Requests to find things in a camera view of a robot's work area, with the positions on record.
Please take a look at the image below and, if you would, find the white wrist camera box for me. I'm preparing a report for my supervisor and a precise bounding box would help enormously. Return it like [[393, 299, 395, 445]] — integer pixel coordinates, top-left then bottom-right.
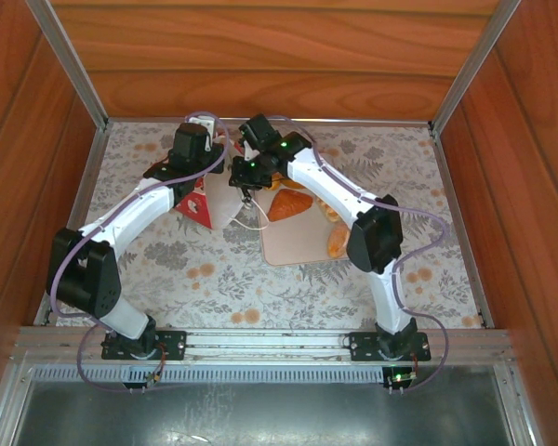
[[187, 116, 214, 137]]

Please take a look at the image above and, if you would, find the fake round bun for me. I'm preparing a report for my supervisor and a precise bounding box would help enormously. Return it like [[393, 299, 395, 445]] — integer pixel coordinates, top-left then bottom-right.
[[314, 196, 341, 223]]

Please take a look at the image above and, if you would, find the fake orange pastry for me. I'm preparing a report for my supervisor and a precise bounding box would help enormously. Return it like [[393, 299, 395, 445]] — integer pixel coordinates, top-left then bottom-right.
[[266, 188, 314, 223]]

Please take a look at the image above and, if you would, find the aluminium frame rail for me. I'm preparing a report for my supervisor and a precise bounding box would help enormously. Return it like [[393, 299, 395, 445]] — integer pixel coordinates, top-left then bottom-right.
[[492, 364, 540, 446], [105, 116, 432, 128], [430, 127, 494, 329], [33, 127, 109, 326], [0, 364, 36, 446]]

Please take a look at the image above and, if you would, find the grey slotted cable duct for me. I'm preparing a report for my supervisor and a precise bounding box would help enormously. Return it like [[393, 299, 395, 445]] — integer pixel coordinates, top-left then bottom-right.
[[30, 364, 497, 386]]

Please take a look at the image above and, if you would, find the aluminium frame post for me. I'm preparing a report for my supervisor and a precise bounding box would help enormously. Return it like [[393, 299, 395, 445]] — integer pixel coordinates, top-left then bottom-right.
[[25, 0, 111, 134], [428, 0, 523, 136]]

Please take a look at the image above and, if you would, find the aluminium mounting beam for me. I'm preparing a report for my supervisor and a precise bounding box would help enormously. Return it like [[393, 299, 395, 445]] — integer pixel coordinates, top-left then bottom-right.
[[11, 324, 515, 368]]

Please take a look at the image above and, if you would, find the beige rectangular tray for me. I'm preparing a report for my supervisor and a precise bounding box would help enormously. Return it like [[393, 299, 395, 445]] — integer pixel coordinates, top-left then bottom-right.
[[253, 176, 354, 268]]

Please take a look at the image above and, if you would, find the red patterned paper gift bag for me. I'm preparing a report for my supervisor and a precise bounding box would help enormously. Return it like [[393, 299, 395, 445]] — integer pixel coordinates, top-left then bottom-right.
[[55, 121, 485, 329]]

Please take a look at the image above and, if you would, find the purple cable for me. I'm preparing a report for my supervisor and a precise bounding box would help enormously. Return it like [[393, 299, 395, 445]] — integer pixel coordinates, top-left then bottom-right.
[[44, 110, 229, 396], [267, 113, 451, 396]]

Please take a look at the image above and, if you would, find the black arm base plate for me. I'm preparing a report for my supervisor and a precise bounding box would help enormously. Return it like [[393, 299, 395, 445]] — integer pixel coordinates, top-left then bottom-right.
[[100, 328, 188, 362], [348, 330, 432, 362]]

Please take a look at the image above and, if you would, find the fake striped croissant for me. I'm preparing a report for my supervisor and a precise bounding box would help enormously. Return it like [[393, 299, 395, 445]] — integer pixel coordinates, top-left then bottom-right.
[[326, 222, 353, 259]]

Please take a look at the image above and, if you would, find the red print paper bag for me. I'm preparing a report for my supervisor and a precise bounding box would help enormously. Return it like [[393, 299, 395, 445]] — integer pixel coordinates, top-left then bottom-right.
[[173, 133, 273, 232]]

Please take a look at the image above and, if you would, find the grey metal sheet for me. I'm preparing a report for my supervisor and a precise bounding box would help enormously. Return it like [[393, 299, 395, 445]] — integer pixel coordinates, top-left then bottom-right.
[[8, 380, 517, 446]]

